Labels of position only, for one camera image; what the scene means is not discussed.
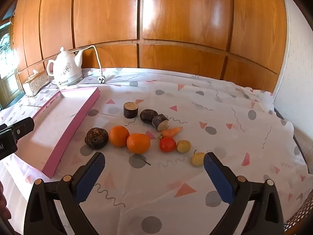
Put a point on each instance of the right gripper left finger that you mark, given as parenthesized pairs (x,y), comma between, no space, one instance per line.
(41,215)

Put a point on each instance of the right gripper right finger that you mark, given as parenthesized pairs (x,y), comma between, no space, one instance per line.
(266,214)

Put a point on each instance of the dark brown taro root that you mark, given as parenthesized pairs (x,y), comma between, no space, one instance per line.
(96,138)

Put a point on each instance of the yellow round fruit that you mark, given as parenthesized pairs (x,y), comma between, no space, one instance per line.
(198,159)

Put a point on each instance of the small yellow potato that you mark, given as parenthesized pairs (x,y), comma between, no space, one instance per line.
(183,146)

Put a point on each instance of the orange fruit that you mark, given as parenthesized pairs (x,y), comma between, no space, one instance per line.
(138,143)
(118,136)

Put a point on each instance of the red tomato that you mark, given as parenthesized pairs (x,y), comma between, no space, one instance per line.
(167,144)

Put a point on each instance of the dark cut yam piece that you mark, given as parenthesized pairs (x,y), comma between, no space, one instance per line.
(130,110)

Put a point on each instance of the small orange carrot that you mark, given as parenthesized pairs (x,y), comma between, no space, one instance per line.
(170,133)

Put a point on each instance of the dark yam chunk pale end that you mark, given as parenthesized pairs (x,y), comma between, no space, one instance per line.
(160,122)

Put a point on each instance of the person left hand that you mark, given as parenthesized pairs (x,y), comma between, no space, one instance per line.
(4,211)

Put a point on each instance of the wicker chair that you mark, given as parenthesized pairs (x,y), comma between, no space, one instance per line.
(302,221)

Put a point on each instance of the wooden door with glass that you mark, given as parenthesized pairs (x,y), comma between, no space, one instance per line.
(10,84)

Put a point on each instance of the pink shallow tray box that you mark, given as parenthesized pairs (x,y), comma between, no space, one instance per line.
(54,126)

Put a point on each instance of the ornate silver tissue box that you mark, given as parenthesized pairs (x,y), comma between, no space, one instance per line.
(35,83)

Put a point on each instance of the white ceramic electric kettle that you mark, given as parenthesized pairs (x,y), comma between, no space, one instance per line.
(66,69)

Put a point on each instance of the dark round root vegetable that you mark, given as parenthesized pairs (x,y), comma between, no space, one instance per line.
(147,115)

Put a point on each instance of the patterned white tablecloth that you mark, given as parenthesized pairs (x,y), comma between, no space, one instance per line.
(160,187)

